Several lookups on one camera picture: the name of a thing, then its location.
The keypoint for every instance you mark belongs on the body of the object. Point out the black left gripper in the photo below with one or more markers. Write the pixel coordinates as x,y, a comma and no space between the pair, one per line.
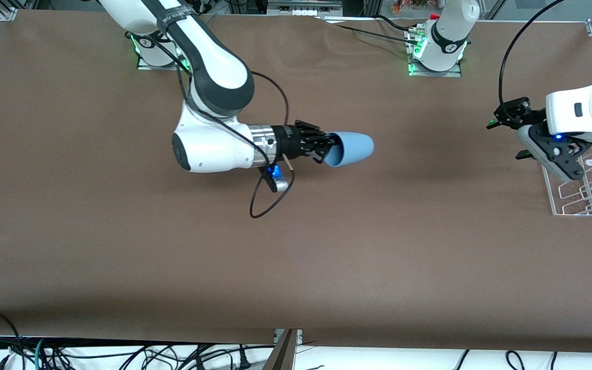
519,114

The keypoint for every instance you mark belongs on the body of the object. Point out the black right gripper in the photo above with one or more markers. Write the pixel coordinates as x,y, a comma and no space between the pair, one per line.
289,141

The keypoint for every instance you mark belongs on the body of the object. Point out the light blue plastic cup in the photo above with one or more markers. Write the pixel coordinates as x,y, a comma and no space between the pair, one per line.
352,149

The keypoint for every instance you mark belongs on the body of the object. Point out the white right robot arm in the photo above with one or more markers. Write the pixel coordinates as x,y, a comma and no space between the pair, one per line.
214,72

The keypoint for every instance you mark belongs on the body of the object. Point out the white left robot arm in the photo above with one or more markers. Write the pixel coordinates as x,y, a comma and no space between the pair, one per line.
584,113

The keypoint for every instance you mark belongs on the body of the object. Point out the silver power strip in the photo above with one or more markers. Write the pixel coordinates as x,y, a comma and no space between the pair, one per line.
303,7

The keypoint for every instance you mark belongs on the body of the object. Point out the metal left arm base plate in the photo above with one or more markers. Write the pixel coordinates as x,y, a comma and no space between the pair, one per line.
452,73

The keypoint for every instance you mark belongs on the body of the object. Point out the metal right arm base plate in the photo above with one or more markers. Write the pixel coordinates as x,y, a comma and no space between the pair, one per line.
147,64

